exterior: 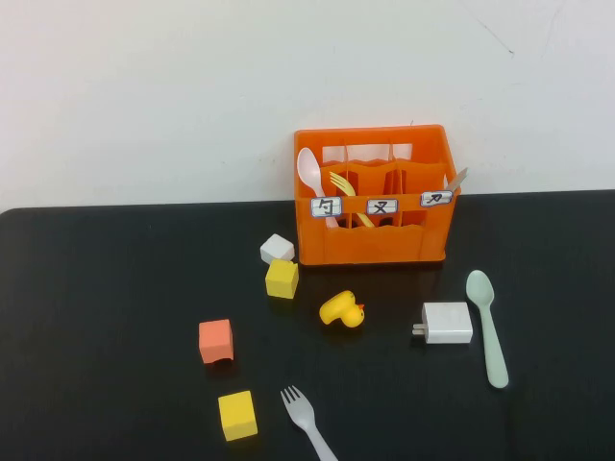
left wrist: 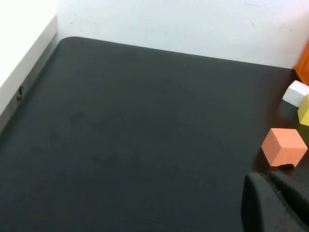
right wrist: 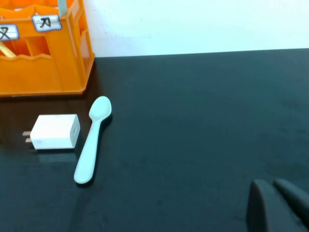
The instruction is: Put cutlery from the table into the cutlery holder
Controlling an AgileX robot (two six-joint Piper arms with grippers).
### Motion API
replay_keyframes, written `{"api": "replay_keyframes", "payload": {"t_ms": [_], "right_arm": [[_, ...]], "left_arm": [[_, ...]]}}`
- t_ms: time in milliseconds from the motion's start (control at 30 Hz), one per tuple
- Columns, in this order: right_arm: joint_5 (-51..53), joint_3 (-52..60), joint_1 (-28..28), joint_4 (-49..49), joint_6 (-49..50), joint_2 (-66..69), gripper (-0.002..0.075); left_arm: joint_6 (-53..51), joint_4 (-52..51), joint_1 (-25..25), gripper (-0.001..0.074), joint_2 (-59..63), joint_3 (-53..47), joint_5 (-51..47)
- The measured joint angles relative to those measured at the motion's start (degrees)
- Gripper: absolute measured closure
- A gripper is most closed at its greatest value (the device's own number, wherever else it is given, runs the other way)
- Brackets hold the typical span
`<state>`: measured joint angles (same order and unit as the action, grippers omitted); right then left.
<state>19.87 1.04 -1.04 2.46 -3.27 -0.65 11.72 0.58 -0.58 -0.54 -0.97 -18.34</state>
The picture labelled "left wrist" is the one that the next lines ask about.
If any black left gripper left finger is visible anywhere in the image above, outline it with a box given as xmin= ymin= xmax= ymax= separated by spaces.
xmin=240 ymin=172 xmax=304 ymax=232

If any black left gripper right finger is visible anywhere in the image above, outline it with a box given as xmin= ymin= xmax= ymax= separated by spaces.
xmin=269 ymin=170 xmax=309 ymax=232

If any orange plastic cutlery holder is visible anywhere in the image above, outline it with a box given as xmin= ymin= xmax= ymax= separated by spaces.
xmin=294 ymin=44 xmax=309 ymax=87

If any salmon foam cube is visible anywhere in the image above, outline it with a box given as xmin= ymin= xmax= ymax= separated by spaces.
xmin=261 ymin=128 xmax=309 ymax=168

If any yellow foam cube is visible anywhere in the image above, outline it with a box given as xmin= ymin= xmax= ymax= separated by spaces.
xmin=297 ymin=94 xmax=309 ymax=126

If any white foam cube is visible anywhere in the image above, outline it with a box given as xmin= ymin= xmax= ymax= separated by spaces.
xmin=282 ymin=80 xmax=309 ymax=107

